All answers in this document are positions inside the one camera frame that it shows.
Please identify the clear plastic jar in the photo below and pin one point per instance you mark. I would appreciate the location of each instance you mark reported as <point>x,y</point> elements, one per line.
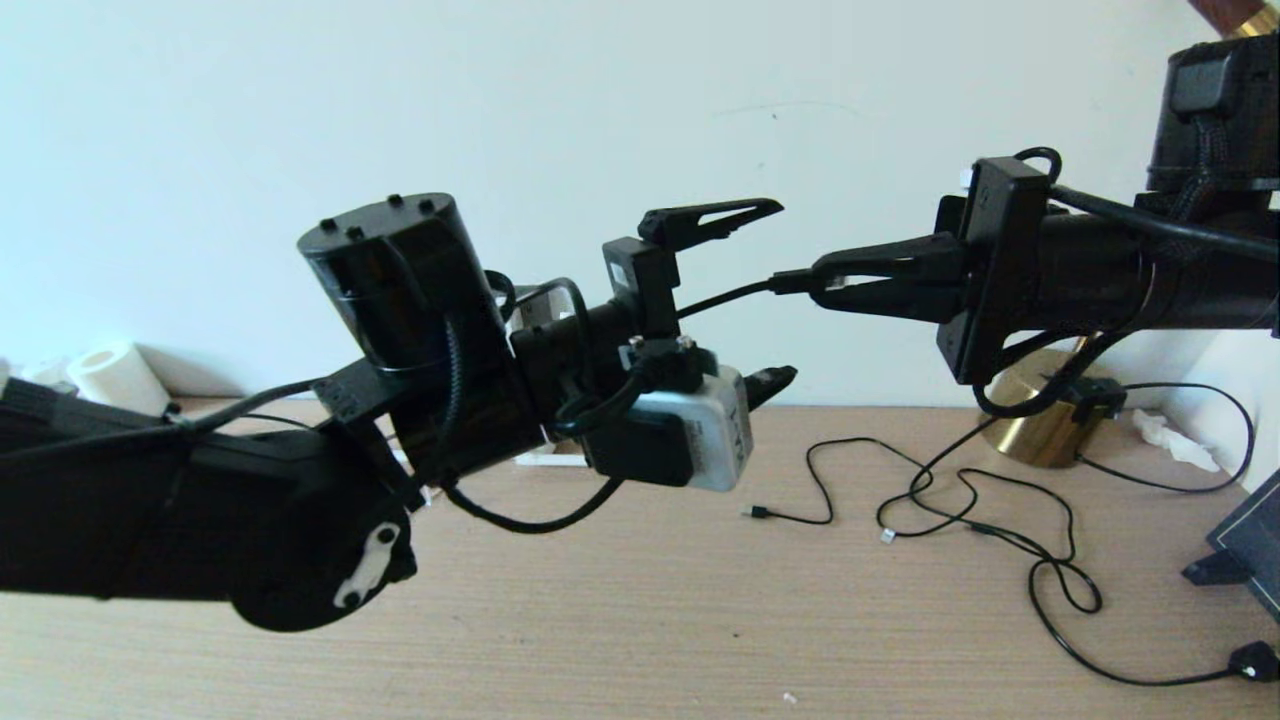
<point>45,373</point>

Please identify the crumpled white tissue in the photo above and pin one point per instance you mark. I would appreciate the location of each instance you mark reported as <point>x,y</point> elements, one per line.
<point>1168,440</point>

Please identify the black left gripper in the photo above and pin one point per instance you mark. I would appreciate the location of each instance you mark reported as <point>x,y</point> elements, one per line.
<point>645,285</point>

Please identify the dark teal printed box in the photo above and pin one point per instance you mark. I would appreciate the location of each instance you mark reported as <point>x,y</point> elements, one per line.
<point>1255,545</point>

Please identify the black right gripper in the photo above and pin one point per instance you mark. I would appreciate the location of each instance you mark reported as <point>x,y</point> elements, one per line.
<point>1000,270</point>

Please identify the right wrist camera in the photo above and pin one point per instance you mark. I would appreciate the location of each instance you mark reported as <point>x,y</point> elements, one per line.
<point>1215,110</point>

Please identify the black clip stand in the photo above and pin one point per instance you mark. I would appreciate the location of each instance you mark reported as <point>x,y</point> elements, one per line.
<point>1212,570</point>

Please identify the white paper roll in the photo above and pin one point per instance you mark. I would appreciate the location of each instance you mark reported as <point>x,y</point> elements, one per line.
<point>120,380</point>

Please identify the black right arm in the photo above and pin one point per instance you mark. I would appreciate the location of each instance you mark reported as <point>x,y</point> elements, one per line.
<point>1150,280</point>

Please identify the brass desk lamp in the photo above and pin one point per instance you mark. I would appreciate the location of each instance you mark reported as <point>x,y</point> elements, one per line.
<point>1030,440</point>

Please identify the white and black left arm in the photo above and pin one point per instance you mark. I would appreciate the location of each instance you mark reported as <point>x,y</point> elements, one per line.
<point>200,520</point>

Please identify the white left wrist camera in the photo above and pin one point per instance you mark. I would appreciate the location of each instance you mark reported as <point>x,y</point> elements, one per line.
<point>700,440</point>

